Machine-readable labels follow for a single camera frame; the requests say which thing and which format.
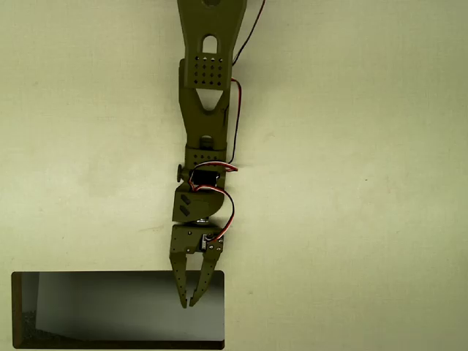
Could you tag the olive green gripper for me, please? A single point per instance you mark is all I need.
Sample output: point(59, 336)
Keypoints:
point(186, 241)

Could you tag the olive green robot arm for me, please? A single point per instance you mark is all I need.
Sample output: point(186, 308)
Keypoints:
point(203, 120)

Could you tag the dark rectangular bin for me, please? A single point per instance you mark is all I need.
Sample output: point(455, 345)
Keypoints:
point(109, 311)

